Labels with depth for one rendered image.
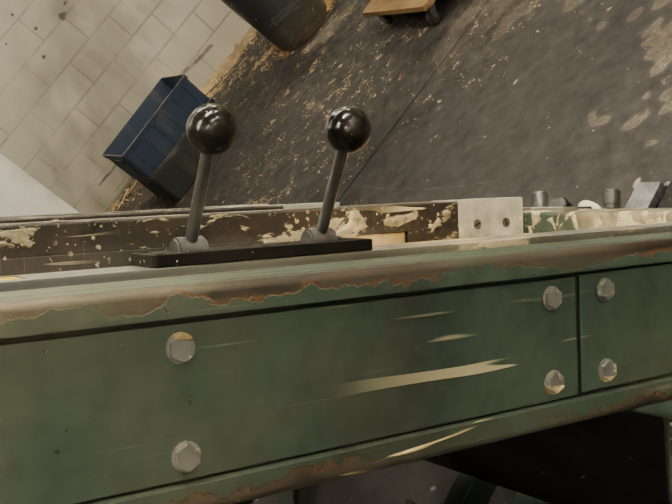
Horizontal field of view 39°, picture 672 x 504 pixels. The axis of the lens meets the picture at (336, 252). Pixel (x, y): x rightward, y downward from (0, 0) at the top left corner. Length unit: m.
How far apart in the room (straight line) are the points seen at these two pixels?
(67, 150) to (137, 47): 0.82
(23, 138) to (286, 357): 5.89
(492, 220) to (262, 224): 0.38
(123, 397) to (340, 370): 0.12
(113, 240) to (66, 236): 0.05
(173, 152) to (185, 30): 1.35
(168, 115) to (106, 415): 5.04
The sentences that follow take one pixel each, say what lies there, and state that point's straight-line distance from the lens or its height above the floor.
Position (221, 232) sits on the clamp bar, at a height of 1.29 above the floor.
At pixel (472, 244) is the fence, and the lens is 0.87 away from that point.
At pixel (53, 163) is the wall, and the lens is 6.38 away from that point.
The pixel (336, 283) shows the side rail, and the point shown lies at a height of 1.47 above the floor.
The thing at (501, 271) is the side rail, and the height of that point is 1.38.
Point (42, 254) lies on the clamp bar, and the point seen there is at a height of 1.45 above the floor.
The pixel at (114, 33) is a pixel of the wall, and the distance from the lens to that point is 6.45.
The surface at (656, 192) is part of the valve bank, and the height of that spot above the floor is 0.76.
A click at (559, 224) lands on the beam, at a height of 0.90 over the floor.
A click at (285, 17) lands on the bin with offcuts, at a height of 0.19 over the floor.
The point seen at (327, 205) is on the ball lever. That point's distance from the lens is 0.78.
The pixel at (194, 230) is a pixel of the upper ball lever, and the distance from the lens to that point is 0.73.
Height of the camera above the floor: 1.70
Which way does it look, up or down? 27 degrees down
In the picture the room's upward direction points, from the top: 49 degrees counter-clockwise
